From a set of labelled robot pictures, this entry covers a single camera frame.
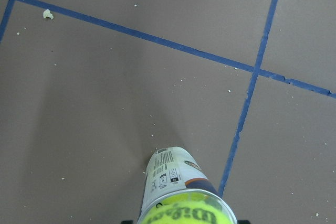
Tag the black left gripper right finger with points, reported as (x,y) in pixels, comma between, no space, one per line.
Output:
(242,221)

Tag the clear tennis ball can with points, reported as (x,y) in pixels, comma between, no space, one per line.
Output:
(172,171)

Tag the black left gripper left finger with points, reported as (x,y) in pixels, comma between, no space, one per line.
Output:
(127,222)

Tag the yellow-green tennis ball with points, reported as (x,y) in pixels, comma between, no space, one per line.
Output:
(186,212)

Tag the tennis ball inside can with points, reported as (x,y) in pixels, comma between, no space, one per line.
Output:
(187,196)

